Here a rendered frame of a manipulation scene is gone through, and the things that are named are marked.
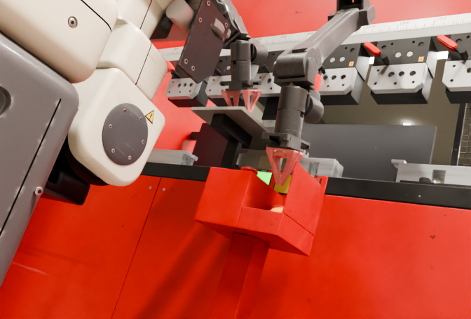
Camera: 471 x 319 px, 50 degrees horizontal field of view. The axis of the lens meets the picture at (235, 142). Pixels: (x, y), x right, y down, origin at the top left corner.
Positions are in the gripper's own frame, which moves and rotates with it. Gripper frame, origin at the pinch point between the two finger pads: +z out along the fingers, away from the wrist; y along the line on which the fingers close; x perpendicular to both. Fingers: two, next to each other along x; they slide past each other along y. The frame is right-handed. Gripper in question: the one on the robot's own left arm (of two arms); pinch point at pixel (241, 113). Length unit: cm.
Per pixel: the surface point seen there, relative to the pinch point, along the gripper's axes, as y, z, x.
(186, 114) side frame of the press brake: 86, 3, -67
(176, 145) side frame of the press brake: 86, 18, -60
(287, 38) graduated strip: 2.7, -23.7, -29.4
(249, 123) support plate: -6.0, 2.5, 4.3
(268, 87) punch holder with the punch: 4.2, -7.6, -19.7
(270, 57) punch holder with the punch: 6.9, -17.4, -25.6
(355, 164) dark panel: -5, 22, -66
